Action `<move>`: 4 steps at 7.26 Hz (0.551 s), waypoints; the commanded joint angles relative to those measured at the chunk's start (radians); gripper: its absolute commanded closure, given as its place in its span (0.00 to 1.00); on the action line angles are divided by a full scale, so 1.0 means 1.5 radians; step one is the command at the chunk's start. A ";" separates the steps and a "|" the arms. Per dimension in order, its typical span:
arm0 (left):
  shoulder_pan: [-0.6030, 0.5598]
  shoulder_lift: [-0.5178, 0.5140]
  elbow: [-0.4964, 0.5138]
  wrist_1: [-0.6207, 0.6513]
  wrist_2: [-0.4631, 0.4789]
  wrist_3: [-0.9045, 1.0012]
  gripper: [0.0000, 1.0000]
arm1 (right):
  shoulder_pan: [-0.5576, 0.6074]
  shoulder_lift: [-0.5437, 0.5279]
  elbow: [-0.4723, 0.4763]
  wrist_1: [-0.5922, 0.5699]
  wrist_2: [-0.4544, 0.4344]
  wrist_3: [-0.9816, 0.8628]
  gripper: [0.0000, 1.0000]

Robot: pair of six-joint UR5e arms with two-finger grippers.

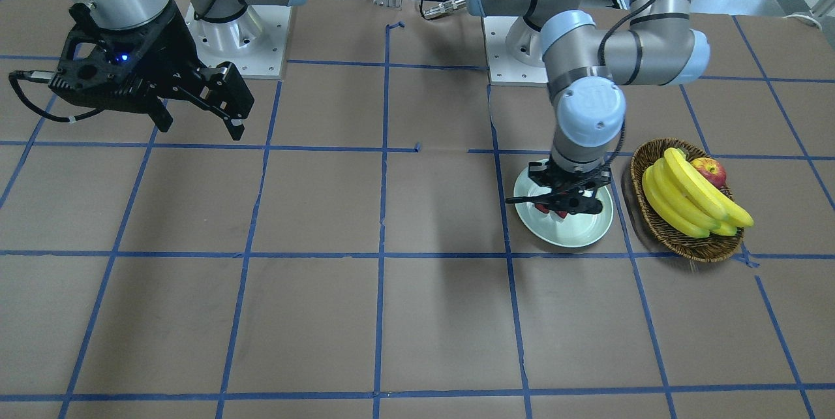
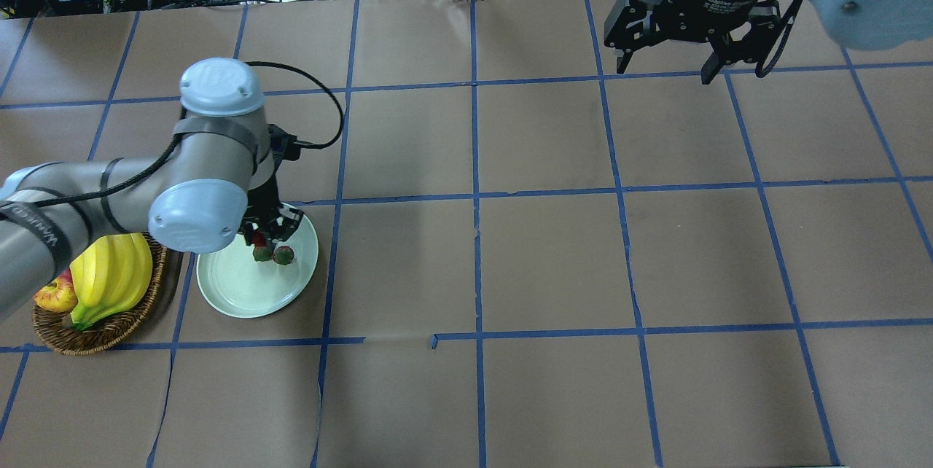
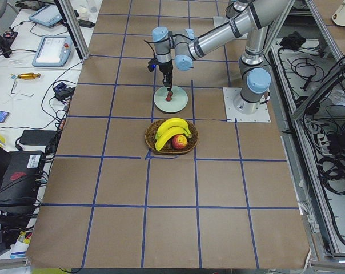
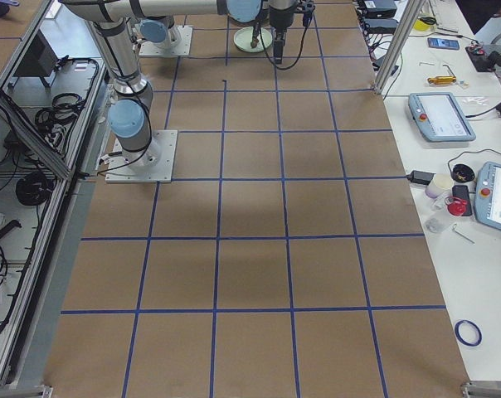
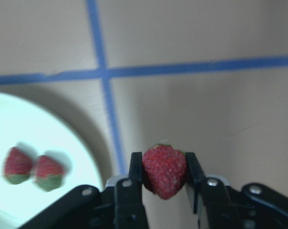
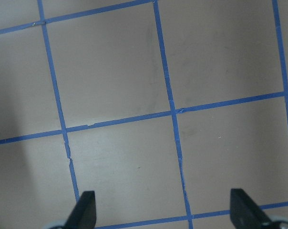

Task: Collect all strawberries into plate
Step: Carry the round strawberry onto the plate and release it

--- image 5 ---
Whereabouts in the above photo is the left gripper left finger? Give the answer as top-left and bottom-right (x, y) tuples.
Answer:
(129, 152), (143, 183)

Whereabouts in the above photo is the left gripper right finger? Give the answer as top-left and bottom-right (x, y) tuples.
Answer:
(185, 152), (205, 191)

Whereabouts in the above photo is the plain red strawberry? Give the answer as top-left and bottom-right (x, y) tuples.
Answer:
(142, 144), (187, 200)

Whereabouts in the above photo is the strawberry with green leaves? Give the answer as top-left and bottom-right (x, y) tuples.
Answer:
(35, 155), (65, 192)

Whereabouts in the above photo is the light green plate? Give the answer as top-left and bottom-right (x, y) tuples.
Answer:
(0, 93), (103, 229)

